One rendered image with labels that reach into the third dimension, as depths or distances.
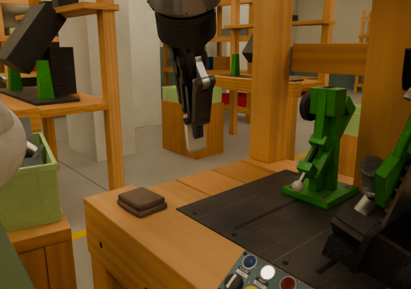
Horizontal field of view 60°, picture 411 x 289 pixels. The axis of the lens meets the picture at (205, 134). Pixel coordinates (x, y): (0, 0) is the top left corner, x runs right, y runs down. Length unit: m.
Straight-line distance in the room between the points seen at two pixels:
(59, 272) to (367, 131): 0.91
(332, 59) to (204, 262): 0.74
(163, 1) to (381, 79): 0.69
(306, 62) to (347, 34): 10.64
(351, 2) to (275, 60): 10.73
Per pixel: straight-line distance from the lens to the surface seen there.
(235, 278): 0.56
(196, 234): 0.74
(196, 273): 0.63
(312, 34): 12.42
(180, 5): 0.41
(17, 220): 1.09
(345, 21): 11.89
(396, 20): 0.98
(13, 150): 0.69
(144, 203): 0.81
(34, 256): 1.08
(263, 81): 1.19
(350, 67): 1.13
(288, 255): 0.69
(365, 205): 0.69
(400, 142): 0.58
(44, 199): 1.07
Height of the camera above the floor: 1.27
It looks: 14 degrees down
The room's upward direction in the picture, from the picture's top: straight up
